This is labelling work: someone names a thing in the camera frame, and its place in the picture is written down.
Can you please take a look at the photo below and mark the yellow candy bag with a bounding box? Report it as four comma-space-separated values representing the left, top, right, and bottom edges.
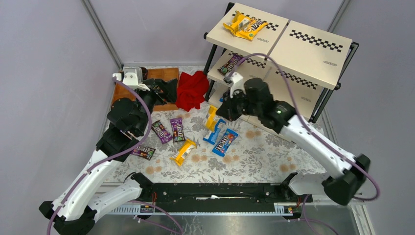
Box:
223, 11, 251, 36
170, 140, 197, 166
205, 105, 218, 132

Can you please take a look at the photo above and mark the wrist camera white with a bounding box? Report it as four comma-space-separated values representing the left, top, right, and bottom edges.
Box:
224, 72, 245, 98
113, 67, 144, 90

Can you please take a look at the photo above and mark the red cloth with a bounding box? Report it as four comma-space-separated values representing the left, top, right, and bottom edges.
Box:
176, 70, 209, 112

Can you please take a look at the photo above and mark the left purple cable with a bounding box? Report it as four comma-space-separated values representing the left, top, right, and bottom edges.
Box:
46, 77, 153, 235

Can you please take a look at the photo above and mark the purple candy bag right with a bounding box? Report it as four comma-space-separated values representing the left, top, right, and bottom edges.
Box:
170, 117, 186, 142

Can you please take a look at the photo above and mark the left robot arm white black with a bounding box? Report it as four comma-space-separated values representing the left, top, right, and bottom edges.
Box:
39, 78, 178, 235

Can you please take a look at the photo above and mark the blue M&M bag on table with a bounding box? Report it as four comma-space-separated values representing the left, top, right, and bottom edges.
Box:
212, 129, 239, 157

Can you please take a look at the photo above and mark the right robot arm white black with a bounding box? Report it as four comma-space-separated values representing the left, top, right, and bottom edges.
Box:
216, 78, 371, 206

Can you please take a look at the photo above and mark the wooden compartment tray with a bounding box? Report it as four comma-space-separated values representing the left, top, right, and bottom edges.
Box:
112, 67, 179, 112

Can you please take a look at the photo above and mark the cream three-tier shelf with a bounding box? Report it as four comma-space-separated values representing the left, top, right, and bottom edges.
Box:
204, 2, 359, 122

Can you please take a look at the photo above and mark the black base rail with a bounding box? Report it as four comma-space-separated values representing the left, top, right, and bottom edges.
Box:
130, 173, 312, 213

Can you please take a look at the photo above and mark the brown M&M bag on shelf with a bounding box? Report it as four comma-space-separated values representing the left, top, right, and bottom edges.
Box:
217, 53, 243, 76

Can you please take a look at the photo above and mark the purple candy bag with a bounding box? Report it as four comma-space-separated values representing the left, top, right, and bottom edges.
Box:
170, 117, 186, 142
151, 120, 173, 144

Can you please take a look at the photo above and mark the brown M&M bag on table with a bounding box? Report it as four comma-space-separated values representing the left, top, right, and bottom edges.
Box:
131, 146, 156, 160

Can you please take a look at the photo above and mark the floral tablecloth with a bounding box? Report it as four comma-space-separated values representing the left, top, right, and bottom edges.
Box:
97, 65, 338, 184

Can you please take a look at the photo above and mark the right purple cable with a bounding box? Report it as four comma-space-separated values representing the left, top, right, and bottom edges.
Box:
227, 52, 381, 202

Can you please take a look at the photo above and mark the purple candy bag left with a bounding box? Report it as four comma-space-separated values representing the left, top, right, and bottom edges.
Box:
151, 120, 173, 144

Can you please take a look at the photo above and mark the purple cable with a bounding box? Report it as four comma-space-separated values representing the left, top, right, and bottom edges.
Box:
227, 52, 381, 202
46, 77, 153, 235

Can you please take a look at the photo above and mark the yellow M&M bag on shelf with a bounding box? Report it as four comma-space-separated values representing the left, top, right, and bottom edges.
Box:
235, 17, 269, 41

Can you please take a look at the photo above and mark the light blue candy bag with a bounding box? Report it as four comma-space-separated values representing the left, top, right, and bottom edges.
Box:
203, 118, 226, 144

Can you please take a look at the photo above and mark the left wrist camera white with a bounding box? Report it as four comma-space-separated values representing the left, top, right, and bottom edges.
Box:
113, 67, 144, 90

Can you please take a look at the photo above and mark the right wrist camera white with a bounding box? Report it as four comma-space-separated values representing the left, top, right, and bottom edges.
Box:
224, 72, 245, 98

